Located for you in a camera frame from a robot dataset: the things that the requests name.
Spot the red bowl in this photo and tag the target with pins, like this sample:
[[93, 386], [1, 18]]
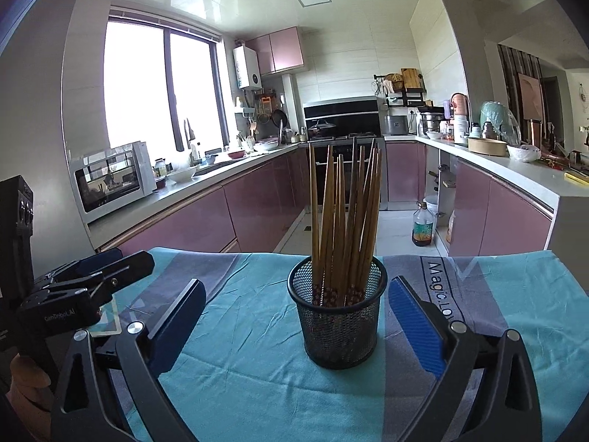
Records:
[[236, 154]]

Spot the wooden cutting board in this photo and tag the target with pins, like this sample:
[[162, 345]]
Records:
[[411, 78]]

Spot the black frying pan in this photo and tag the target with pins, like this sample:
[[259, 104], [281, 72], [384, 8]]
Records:
[[279, 119]]

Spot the white water heater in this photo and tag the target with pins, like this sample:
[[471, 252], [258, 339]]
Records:
[[247, 68]]

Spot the steel kitchen faucet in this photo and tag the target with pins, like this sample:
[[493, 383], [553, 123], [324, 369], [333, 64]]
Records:
[[190, 142]]

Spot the white kitchen countertop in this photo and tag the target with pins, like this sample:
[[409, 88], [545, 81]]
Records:
[[529, 179]]

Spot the cooking oil bottle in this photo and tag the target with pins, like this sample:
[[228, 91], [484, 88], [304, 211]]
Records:
[[423, 228]]

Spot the black built-in oven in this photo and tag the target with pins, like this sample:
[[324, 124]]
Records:
[[347, 165]]

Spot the white plastic bag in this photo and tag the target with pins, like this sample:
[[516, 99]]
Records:
[[523, 153]]

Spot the glass jar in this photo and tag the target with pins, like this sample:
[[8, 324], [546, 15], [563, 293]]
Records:
[[160, 168]]

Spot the round bamboo steamer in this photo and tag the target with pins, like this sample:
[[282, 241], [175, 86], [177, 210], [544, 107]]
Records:
[[487, 146]]

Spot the black range hood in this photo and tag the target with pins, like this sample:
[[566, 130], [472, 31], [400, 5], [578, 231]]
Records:
[[345, 113]]

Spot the pink kettle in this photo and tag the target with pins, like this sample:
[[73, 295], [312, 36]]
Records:
[[459, 106]]

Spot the orange grater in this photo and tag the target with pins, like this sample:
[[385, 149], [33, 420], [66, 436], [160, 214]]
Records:
[[267, 105]]

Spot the pink base cabinet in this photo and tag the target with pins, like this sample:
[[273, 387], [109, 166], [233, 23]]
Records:
[[193, 225], [402, 170], [506, 216]]

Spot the black lidded wok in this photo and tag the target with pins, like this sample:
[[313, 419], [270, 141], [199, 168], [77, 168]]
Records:
[[321, 130]]

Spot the white jar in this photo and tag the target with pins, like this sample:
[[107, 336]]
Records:
[[460, 131]]

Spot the yellow flat box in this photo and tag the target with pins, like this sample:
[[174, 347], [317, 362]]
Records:
[[577, 177]]

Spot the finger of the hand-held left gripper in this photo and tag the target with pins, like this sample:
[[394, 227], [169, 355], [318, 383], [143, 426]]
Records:
[[103, 258], [135, 264]]

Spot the black wall rack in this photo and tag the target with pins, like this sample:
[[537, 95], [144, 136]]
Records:
[[405, 96]]

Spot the copper tall tumbler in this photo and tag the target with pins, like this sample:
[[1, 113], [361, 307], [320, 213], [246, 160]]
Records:
[[535, 132]]

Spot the teal plastic bag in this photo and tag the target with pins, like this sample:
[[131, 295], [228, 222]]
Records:
[[499, 122]]

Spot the kitchen window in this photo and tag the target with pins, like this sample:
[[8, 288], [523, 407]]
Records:
[[138, 78]]

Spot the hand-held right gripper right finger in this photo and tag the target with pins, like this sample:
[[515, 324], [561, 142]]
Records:
[[414, 322]]

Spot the white bowl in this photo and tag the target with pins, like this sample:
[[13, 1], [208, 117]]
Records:
[[182, 176]]

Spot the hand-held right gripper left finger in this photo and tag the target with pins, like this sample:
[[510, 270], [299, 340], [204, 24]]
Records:
[[179, 322]]

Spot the white bucket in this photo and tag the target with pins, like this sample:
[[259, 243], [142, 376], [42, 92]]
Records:
[[431, 206]]

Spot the wall clock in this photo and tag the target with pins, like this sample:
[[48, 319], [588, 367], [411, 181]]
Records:
[[585, 99]]

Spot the person's left hand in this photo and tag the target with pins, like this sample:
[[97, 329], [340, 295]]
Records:
[[30, 382]]

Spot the steel pot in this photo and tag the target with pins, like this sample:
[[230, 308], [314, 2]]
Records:
[[431, 122]]

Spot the white microwave oven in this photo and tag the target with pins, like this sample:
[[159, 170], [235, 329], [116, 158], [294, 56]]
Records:
[[115, 184]]

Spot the bunch of wooden chopsticks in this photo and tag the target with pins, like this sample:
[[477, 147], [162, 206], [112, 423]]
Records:
[[331, 230]]

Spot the black mesh holder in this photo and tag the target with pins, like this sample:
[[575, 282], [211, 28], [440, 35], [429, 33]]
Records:
[[340, 340]]

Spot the white serving dish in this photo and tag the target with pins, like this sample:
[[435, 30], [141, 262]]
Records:
[[267, 146]]

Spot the brown framed picture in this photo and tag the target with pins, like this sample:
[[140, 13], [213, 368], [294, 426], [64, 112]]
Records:
[[529, 96]]

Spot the pink wall cabinet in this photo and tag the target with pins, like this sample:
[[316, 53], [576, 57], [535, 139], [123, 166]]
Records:
[[280, 50]]

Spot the teal grey patterned tablecloth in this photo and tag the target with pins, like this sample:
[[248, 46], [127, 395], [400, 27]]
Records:
[[257, 377]]

